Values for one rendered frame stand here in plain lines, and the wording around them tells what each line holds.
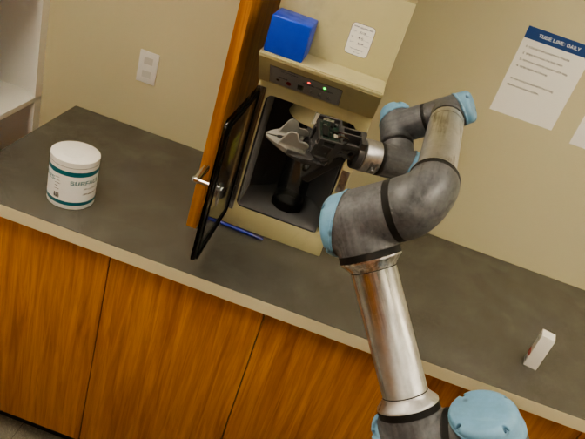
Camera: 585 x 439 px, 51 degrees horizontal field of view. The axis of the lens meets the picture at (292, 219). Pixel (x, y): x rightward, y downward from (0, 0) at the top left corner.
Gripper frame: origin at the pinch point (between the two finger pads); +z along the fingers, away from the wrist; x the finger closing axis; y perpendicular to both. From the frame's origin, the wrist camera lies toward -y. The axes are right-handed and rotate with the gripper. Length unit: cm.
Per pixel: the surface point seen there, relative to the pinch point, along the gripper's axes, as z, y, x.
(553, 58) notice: -88, 3, -58
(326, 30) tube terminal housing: -12.7, 2.6, -37.9
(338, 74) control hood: -16.5, 0.6, -25.5
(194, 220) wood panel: 5, -54, -11
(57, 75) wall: 57, -81, -79
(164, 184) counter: 15, -65, -30
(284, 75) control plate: -5.1, -6.8, -28.3
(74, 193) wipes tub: 39, -52, -10
